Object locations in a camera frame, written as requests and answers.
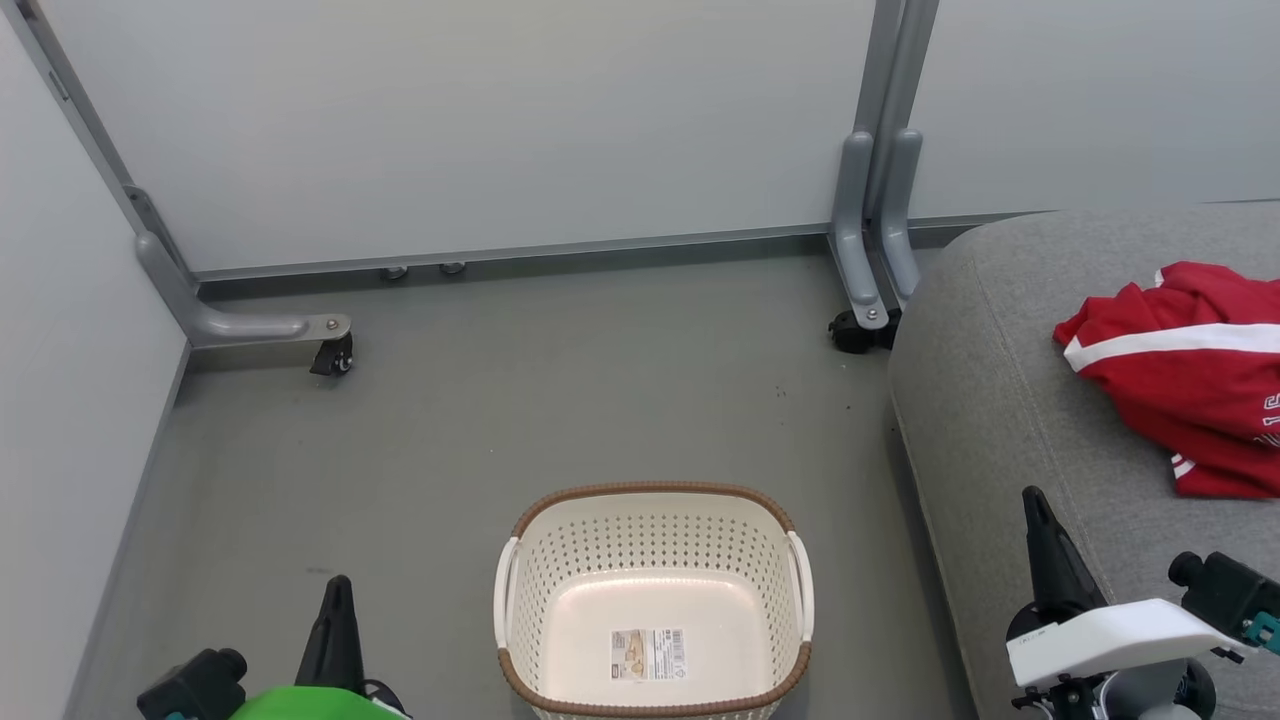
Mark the paper label sticker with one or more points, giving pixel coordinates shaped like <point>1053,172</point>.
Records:
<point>648,655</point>

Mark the grey metal partition foot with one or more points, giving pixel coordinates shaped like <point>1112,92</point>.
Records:
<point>898,220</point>
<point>250,327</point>
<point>855,230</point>

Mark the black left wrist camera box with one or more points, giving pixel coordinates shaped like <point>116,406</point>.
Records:
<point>190,690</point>

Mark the white perforated laundry basket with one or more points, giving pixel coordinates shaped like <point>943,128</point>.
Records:
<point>600,560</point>

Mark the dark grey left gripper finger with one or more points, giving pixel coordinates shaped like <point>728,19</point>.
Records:
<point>350,660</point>
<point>318,660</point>

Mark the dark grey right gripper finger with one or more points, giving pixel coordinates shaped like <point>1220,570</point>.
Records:
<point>1040,580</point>
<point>1075,590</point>

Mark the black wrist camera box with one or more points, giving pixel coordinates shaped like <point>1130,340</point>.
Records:
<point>190,690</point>
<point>1230,595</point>

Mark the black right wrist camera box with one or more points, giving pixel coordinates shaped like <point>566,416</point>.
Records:
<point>1230,595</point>

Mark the black caster wheel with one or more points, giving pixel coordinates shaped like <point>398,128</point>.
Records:
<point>333,358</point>
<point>850,332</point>

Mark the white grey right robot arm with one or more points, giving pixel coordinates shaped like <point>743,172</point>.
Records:
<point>1150,700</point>

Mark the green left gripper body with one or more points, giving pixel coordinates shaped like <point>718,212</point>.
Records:
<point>310,705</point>

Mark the red garment with white lettering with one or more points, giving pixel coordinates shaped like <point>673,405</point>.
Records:
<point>1180,390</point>

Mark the grey fabric sofa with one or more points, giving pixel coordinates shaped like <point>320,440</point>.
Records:
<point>1000,400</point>

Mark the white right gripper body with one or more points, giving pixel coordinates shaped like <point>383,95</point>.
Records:
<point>1110,640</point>

